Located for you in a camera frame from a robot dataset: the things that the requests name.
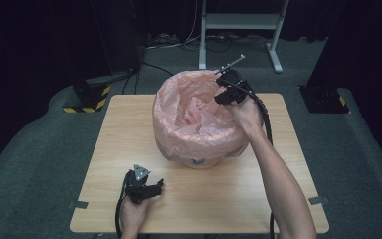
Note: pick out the person's right hand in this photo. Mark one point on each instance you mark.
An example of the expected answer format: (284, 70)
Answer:
(247, 116)

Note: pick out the grey tape piece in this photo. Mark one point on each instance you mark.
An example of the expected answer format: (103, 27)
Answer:
(318, 200)
(78, 204)

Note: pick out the person's left hand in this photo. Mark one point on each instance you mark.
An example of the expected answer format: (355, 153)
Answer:
(134, 215)

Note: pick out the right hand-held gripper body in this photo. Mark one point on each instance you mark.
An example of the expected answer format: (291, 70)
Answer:
(233, 83)

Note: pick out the pink plastic trash bag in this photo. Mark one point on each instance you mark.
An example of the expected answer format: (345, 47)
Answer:
(179, 139)

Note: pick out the black striped stand base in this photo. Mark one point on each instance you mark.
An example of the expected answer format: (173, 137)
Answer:
(89, 96)

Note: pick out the black stand column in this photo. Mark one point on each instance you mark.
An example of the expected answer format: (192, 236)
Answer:
(119, 33)

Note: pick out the white metal stand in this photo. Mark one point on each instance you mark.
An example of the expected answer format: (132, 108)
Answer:
(242, 21)

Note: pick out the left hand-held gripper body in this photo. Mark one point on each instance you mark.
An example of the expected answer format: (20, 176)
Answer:
(137, 186)

